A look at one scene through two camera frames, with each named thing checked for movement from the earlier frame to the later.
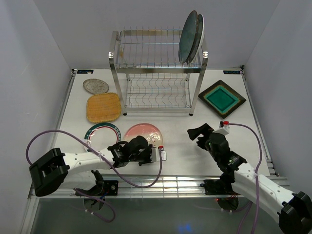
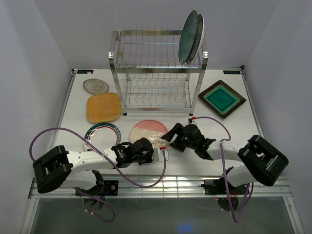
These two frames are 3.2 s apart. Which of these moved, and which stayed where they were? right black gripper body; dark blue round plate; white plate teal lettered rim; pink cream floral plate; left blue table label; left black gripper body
Moved: right black gripper body; pink cream floral plate
Stayed: left black gripper body; white plate teal lettered rim; dark blue round plate; left blue table label
